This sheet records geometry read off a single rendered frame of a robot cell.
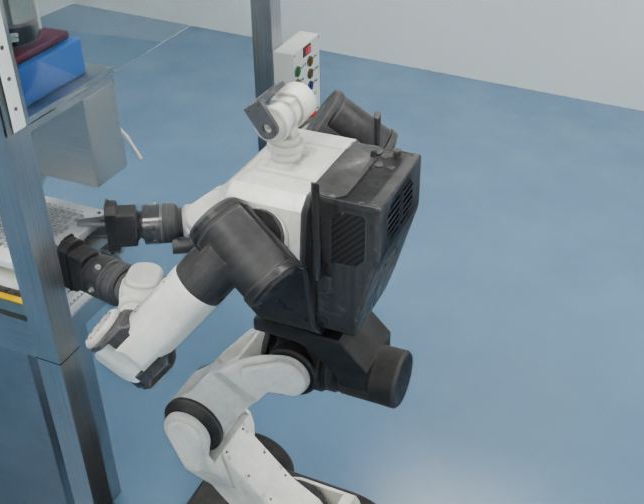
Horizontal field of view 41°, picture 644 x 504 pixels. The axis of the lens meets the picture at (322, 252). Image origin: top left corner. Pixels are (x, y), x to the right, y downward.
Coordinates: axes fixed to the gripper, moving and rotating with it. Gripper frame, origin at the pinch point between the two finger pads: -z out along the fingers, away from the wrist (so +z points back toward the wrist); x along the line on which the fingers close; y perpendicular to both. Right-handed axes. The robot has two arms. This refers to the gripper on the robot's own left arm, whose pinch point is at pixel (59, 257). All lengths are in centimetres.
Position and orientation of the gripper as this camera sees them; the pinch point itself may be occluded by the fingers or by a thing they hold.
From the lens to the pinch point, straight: 184.6
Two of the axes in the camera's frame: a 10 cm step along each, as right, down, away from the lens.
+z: 8.5, 3.1, -4.3
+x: -0.2, 8.2, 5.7
